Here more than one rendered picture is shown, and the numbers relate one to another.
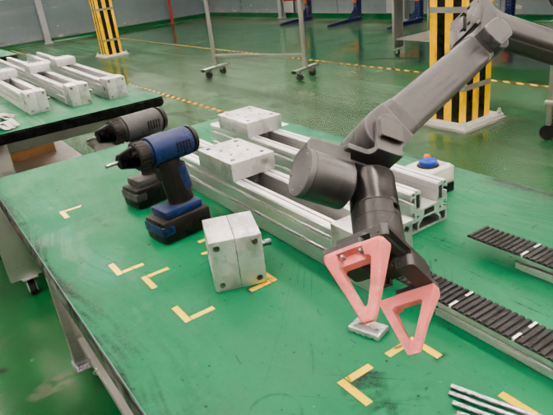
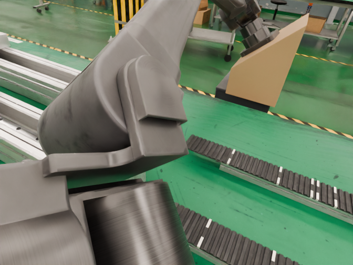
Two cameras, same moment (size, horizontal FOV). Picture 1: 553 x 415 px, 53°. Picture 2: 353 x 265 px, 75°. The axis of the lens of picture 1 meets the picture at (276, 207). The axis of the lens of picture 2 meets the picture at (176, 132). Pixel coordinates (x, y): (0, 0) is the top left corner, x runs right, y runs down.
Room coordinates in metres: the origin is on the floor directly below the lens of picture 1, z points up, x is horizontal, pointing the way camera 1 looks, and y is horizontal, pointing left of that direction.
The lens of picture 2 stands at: (0.53, -0.09, 1.14)
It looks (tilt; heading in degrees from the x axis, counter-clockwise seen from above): 38 degrees down; 326
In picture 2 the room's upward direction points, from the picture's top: 5 degrees clockwise
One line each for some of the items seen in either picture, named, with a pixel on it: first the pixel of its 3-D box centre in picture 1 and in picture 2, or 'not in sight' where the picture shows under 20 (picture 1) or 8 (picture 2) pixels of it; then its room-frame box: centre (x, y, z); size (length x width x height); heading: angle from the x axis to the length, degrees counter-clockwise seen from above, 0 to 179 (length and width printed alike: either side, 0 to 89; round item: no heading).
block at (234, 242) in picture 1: (240, 249); not in sight; (0.86, 0.07, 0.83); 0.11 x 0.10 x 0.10; 100
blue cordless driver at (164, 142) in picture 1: (160, 188); not in sight; (1.05, 0.23, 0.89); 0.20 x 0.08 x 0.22; 130
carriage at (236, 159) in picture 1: (236, 164); not in sight; (1.19, 0.08, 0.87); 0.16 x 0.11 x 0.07; 31
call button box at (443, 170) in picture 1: (425, 179); not in sight; (1.12, -0.33, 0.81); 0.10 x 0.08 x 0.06; 121
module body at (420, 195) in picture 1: (304, 161); (34, 77); (1.29, -0.08, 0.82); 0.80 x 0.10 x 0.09; 31
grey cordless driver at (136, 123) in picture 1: (133, 160); not in sight; (1.25, 0.32, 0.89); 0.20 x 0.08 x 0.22; 130
